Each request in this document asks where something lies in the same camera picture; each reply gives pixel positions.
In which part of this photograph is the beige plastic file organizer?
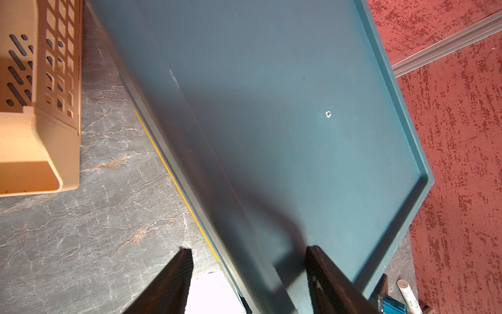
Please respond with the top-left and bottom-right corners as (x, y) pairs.
(1, 0), (83, 197)

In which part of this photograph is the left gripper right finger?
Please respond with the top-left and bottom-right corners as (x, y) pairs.
(305, 245), (378, 314)

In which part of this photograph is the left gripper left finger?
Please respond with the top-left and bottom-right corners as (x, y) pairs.
(124, 247), (193, 314)

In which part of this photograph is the white marker pen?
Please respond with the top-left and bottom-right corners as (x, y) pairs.
(397, 279), (423, 314)

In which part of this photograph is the teal three-drawer cabinet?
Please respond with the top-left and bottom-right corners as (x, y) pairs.
(88, 1), (434, 313)

